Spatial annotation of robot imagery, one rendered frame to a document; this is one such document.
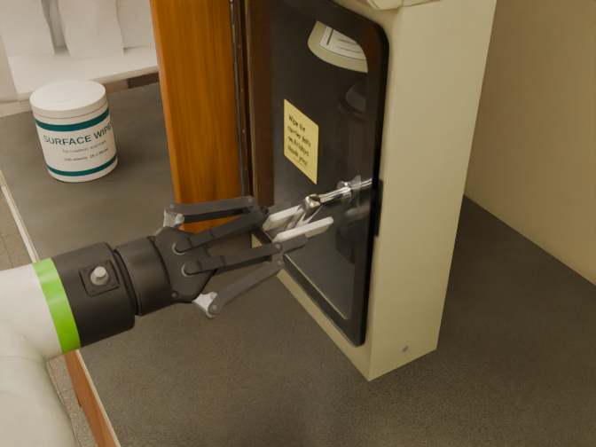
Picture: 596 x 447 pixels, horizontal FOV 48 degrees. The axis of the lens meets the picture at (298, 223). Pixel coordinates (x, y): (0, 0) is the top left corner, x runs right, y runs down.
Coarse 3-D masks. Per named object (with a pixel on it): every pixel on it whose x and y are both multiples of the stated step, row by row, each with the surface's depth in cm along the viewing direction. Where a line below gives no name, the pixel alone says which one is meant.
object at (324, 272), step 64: (256, 0) 76; (320, 0) 65; (256, 64) 81; (320, 64) 68; (384, 64) 59; (256, 128) 87; (320, 128) 72; (256, 192) 94; (320, 192) 77; (320, 256) 82
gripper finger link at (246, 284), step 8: (272, 264) 70; (280, 264) 71; (256, 272) 70; (264, 272) 70; (272, 272) 70; (240, 280) 69; (248, 280) 69; (256, 280) 69; (264, 280) 71; (224, 288) 68; (232, 288) 68; (240, 288) 68; (248, 288) 69; (216, 296) 67; (224, 296) 68; (232, 296) 68; (216, 304) 67; (224, 304) 69; (208, 312) 67; (216, 312) 67
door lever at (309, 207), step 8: (344, 184) 71; (328, 192) 70; (336, 192) 70; (344, 192) 71; (304, 200) 69; (312, 200) 69; (320, 200) 69; (328, 200) 70; (336, 200) 71; (344, 200) 72; (304, 208) 69; (312, 208) 69; (296, 216) 72; (304, 216) 71; (312, 216) 72; (288, 224) 75; (296, 224) 73; (304, 224) 73
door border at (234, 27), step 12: (240, 24) 82; (240, 36) 83; (240, 48) 84; (240, 60) 85; (240, 72) 86; (240, 84) 87; (240, 96) 89; (240, 108) 90; (384, 108) 62; (240, 120) 91; (240, 132) 92; (240, 144) 93; (240, 168) 96; (240, 180) 97
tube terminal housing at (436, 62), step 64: (448, 0) 58; (448, 64) 62; (384, 128) 64; (448, 128) 67; (384, 192) 67; (448, 192) 72; (384, 256) 72; (448, 256) 78; (320, 320) 91; (384, 320) 78
